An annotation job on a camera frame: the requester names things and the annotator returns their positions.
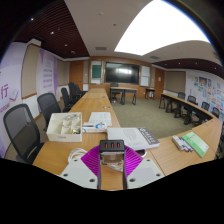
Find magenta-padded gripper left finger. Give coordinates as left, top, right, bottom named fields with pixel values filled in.
left=58, top=144, right=102, bottom=190

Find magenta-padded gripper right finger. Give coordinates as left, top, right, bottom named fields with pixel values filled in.
left=122, top=145, right=165, bottom=190

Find black charger with orange ports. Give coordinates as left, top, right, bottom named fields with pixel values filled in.
left=98, top=139, right=126, bottom=168

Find round black table grommet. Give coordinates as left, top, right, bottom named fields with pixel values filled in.
left=134, top=148, right=148, bottom=158

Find white compartment organizer box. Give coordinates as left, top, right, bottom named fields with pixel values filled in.
left=46, top=111, right=83, bottom=143

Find pack of marker pens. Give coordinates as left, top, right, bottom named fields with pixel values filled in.
left=171, top=134, right=194, bottom=153

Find white blue flat packet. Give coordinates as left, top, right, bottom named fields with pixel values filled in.
left=82, top=121, right=108, bottom=134

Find white printed paper sheet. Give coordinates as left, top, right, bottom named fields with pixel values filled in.
left=87, top=111, right=113, bottom=128

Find green booklet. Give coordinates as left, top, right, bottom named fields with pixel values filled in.
left=181, top=131, right=210, bottom=158

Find black mesh office chair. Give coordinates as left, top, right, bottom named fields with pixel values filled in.
left=2, top=103, right=46, bottom=165
left=36, top=92, right=63, bottom=133

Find long curved wooden table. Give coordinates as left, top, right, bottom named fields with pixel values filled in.
left=158, top=93, right=214, bottom=126

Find group of black office chairs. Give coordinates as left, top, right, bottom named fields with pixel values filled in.
left=59, top=81, right=88, bottom=113
left=174, top=91, right=224, bottom=134

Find small dark side table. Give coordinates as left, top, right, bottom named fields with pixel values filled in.
left=144, top=87, right=156, bottom=100

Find dark desk with legs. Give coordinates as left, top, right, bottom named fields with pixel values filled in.
left=109, top=85, right=138, bottom=106

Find whiteboard with green panel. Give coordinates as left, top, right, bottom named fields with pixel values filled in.
left=90, top=60, right=104, bottom=85

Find large bright ceiling light panel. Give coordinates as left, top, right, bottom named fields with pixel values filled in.
left=113, top=0, right=211, bottom=57

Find group of ceiling spotlights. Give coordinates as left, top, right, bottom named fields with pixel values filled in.
left=29, top=17, right=75, bottom=54

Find white wall whiteboard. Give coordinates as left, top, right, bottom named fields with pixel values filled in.
left=139, top=65, right=152, bottom=88

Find large black wall screen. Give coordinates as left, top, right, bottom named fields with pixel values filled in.
left=104, top=61, right=140, bottom=85

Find group of colourful wall posters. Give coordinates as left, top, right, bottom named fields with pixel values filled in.
left=189, top=75, right=224, bottom=113

